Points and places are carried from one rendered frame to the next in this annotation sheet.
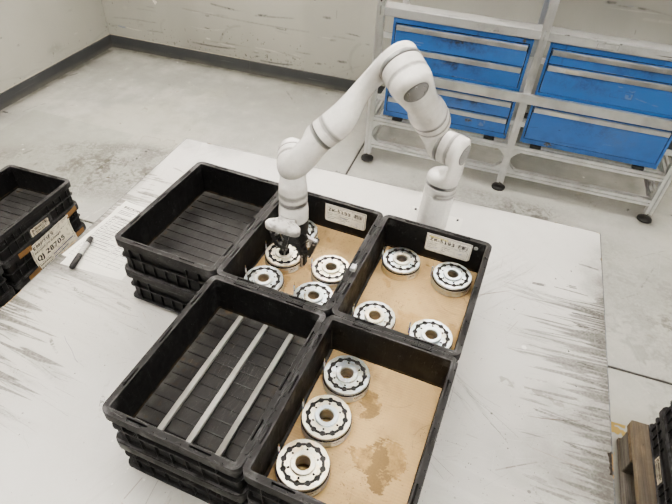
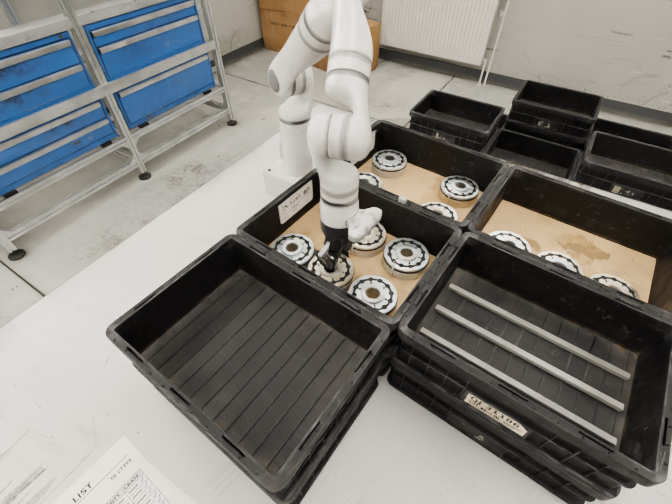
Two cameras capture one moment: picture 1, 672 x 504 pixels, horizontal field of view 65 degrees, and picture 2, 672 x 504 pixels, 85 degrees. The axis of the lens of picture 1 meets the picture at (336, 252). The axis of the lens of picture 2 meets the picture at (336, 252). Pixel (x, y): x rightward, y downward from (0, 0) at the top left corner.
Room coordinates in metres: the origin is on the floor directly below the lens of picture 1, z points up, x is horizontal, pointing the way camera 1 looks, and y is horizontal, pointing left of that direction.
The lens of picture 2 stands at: (0.89, 0.63, 1.48)
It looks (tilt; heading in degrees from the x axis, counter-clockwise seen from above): 48 degrees down; 286
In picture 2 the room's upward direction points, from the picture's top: straight up
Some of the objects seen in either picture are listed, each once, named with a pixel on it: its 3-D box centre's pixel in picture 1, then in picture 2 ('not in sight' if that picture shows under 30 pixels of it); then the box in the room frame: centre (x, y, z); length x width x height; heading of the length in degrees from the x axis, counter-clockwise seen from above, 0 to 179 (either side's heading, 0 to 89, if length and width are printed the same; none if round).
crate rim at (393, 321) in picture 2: (305, 244); (348, 233); (1.02, 0.08, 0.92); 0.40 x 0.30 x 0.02; 160
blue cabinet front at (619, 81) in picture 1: (605, 108); (162, 61); (2.56, -1.34, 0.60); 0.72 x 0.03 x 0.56; 74
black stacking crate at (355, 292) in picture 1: (413, 293); (411, 183); (0.92, -0.20, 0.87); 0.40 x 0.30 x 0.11; 160
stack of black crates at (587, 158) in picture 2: not in sight; (611, 199); (0.02, -1.01, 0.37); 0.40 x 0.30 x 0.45; 164
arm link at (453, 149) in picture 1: (447, 161); (293, 91); (1.28, -0.30, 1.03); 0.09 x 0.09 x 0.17; 53
